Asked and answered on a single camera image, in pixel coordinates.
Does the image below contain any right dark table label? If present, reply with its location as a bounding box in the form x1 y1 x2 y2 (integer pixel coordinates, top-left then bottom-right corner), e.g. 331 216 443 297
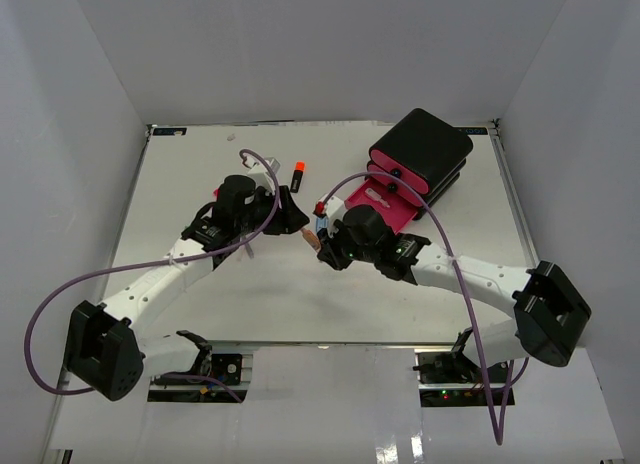
458 127 488 136

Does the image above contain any purple cable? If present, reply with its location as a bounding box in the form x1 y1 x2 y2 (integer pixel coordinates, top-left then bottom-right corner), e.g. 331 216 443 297
319 171 531 446
24 149 279 404

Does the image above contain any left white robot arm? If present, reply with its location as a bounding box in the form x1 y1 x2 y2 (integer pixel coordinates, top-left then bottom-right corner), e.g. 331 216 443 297
64 175 309 401

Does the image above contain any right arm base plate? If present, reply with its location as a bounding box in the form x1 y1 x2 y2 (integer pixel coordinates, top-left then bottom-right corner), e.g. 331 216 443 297
413 352 483 384

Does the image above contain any black pink drawer organizer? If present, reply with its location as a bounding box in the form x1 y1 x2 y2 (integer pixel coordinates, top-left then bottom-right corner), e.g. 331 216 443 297
346 108 473 233

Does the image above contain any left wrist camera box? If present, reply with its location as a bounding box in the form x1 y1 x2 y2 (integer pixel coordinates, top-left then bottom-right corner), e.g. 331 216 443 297
242 156 280 193

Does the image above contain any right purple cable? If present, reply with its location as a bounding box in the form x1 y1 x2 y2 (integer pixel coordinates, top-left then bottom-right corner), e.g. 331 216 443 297
319 171 531 446

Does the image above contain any pink translucent correction pen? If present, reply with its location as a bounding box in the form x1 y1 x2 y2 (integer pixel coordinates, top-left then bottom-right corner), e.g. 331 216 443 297
364 187 391 209

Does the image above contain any orange cap black highlighter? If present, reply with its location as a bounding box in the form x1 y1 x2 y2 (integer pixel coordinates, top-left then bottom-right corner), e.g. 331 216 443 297
289 161 306 193

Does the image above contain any dark blue table label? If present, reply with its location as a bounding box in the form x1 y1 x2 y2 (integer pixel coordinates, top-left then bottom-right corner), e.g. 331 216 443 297
152 127 187 137

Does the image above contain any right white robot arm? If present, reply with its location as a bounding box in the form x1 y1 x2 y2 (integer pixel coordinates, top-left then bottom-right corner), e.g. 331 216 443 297
317 205 592 383

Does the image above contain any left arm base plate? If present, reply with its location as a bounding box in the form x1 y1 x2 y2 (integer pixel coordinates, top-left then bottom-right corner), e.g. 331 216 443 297
151 353 244 386

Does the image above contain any purple slim highlighter pen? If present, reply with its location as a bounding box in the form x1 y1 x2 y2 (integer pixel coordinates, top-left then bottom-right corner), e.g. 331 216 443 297
244 243 255 259

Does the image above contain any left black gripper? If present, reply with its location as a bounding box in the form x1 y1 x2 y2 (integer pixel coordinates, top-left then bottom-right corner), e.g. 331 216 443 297
236 186 310 237

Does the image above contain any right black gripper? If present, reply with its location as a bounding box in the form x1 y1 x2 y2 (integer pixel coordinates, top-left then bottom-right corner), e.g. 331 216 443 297
317 218 378 272

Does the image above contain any orange translucent correction pen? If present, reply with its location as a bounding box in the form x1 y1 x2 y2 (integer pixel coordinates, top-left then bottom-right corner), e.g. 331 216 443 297
301 228 321 252

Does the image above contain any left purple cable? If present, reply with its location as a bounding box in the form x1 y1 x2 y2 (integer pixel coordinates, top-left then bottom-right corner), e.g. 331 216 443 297
24 149 279 404

